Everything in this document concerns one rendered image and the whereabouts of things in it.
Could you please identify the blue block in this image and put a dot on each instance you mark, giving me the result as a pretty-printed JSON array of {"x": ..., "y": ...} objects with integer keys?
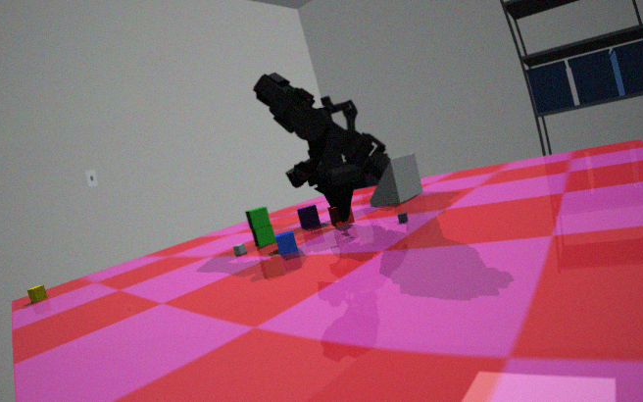
[{"x": 286, "y": 242}]

